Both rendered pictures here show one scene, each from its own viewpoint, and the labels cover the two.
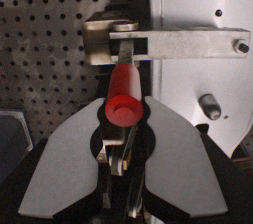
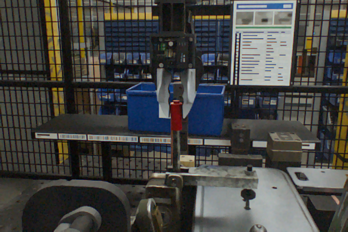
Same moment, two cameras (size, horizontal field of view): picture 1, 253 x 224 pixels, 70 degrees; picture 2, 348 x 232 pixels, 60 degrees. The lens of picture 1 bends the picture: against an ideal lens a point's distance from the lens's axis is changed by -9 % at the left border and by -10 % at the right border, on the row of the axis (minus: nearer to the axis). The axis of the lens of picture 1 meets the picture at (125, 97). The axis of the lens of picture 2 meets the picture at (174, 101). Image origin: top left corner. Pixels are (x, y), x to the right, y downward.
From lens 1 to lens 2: 61 cm
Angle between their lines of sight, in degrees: 107
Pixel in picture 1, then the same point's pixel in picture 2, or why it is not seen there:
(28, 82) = not seen: outside the picture
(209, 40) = (227, 171)
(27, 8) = not seen: outside the picture
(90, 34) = (154, 176)
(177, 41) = (206, 170)
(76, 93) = not seen: outside the picture
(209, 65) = (247, 225)
